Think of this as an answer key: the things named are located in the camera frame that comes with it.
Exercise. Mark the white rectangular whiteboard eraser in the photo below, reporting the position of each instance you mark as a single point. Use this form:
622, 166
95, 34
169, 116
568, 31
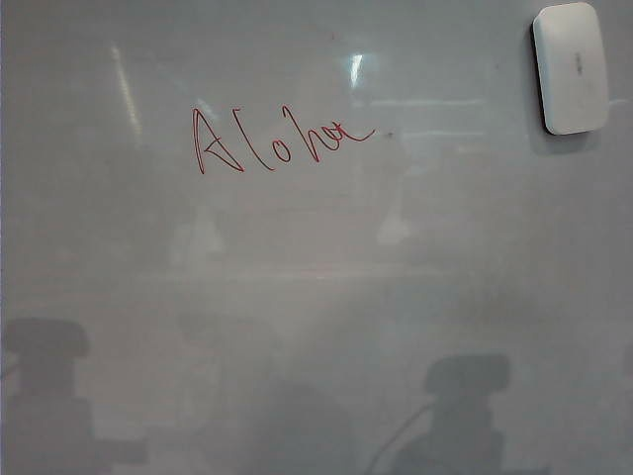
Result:
571, 69

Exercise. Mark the grey glossy whiteboard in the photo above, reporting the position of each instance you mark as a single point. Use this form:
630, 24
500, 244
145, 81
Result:
316, 297

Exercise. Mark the red marker handwriting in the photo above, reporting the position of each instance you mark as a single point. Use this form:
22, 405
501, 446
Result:
199, 129

